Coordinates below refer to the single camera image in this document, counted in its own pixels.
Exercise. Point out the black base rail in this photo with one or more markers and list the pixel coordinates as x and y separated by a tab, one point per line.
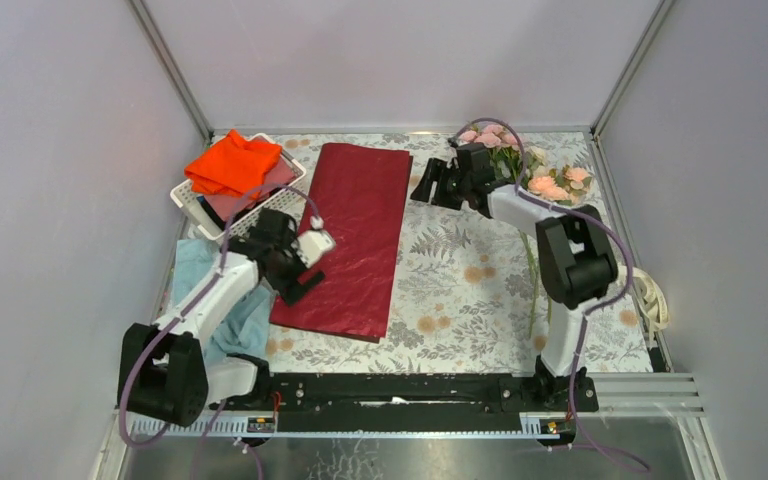
412	403

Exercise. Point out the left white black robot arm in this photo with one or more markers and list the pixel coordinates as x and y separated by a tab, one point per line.
163	371

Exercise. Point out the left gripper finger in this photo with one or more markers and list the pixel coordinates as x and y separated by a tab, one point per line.
290	294
310	279

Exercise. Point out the peach fake flower stem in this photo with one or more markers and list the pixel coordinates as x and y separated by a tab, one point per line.
567	185

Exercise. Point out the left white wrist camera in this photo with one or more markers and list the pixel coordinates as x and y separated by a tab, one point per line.
313	245

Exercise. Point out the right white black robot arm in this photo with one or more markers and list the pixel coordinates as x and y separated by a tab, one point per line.
576	262

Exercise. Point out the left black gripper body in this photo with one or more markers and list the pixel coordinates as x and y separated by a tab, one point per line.
289	267

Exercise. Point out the floral patterned tablecloth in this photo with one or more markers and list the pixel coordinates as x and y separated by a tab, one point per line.
463	298

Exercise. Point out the pink fake flower bunch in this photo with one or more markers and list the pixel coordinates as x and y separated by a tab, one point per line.
503	149

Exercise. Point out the dark red wrapping paper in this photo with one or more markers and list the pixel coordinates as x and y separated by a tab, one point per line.
361	194

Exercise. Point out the white plastic basket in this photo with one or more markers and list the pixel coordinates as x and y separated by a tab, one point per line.
207	214

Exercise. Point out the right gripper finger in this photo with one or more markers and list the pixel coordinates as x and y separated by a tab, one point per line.
437	173
422	191

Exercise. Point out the orange folded cloth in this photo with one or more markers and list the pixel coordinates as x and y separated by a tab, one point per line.
233	165

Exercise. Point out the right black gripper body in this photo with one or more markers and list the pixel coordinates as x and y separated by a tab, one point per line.
451	193

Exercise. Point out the cream ribbon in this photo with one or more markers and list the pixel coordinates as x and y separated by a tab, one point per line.
650	303

